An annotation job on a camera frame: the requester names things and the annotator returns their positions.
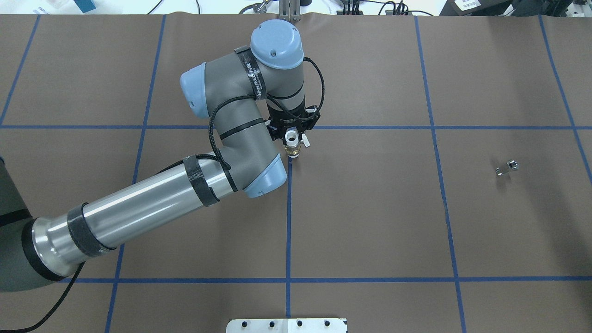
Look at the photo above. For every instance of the white mounting plate with bolts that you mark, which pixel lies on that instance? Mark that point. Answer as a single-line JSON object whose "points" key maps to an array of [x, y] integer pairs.
{"points": [[288, 325]]}

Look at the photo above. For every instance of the black device with white label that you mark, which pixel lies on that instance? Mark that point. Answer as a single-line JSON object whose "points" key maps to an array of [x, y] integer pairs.
{"points": [[480, 8]]}

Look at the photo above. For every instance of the white PPR valve with brass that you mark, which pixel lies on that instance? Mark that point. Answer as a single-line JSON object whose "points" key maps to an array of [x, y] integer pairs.
{"points": [[293, 142]]}

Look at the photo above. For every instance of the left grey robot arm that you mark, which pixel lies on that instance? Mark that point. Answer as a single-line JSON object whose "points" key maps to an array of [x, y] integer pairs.
{"points": [[251, 98]]}

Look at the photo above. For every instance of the brown paper table mat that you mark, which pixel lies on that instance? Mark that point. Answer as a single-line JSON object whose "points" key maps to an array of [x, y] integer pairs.
{"points": [[393, 218]]}

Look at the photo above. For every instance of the teal box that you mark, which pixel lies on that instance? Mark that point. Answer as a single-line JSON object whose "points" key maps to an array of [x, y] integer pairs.
{"points": [[85, 6]]}

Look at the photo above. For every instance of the black power strip with plugs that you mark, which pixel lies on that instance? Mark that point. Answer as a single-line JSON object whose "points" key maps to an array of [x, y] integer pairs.
{"points": [[373, 7]]}

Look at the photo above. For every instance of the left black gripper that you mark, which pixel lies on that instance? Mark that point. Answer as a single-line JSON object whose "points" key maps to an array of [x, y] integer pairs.
{"points": [[279, 131]]}

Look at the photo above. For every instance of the small chrome pipe fitting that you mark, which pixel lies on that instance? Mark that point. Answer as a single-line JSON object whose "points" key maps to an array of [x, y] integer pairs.
{"points": [[509, 166]]}

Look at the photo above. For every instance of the aluminium profile post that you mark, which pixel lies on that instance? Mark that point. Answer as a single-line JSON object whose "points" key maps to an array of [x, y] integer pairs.
{"points": [[289, 10]]}

